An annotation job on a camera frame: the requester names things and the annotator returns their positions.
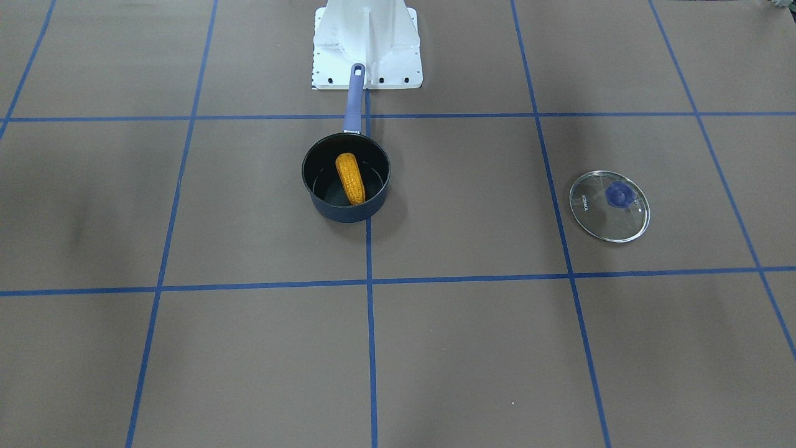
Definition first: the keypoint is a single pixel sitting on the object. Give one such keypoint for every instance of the glass lid purple knob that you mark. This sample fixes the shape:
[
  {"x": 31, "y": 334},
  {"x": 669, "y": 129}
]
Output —
[{"x": 609, "y": 206}]

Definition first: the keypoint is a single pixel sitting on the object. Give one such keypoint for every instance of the yellow toy corn cob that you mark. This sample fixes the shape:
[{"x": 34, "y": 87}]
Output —
[{"x": 352, "y": 182}]

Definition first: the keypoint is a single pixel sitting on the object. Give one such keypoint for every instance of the dark blue saucepan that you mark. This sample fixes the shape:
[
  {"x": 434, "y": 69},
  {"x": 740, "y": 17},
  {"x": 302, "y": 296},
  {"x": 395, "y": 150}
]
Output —
[{"x": 318, "y": 168}]

